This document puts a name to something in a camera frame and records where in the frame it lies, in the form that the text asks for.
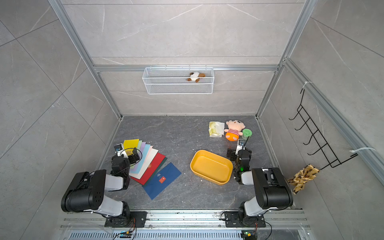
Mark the yellow plastic storage box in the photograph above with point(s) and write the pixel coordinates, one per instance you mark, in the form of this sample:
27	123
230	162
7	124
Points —
212	167

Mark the yellow black patterned cloth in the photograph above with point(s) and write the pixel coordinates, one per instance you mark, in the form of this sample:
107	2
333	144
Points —
305	175

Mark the black wire hook rack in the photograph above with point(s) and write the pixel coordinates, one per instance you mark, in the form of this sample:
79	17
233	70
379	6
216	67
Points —
322	145

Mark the purple envelope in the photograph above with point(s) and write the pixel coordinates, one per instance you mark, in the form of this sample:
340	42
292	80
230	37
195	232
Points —
136	168

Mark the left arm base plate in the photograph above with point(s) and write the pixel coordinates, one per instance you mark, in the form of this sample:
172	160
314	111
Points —
136	218

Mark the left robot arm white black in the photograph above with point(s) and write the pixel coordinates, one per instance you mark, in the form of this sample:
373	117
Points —
86	192

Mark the dark green envelope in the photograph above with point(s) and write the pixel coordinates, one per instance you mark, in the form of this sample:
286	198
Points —
157	170

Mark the green circuit board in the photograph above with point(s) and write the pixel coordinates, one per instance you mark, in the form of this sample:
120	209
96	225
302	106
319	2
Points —
249	235
125	235

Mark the left green circuit board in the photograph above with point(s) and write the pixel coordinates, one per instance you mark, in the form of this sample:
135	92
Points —
125	235

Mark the small brown white plush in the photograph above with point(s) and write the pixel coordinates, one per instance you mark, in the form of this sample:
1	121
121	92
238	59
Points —
196	77

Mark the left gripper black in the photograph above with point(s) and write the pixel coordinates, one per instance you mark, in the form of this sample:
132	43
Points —
133	160

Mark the green round lid container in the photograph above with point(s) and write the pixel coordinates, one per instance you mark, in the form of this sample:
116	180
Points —
246	133

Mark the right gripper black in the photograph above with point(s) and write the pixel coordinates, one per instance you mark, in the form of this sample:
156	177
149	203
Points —
230	151

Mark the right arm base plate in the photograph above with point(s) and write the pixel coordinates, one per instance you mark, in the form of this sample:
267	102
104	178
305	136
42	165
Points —
234	219

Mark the yellow envelope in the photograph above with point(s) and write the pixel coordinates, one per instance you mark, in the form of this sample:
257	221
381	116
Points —
129	145

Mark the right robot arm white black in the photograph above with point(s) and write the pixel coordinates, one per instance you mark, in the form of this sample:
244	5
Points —
272	192

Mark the light blue envelope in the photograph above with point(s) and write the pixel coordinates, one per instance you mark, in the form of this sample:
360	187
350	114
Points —
147	149

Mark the blue envelope red sticker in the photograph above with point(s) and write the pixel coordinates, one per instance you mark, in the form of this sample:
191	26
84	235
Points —
161	180

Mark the cream white envelope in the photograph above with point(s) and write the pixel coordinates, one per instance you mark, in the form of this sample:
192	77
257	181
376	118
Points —
151	155

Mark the white wire mesh basket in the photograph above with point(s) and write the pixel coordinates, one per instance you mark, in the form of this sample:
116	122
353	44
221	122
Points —
173	80

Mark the plush doll orange pink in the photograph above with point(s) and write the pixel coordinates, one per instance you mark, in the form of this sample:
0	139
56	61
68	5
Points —
234	130

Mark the right green circuit board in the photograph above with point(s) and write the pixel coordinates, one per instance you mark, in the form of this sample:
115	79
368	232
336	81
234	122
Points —
249	235

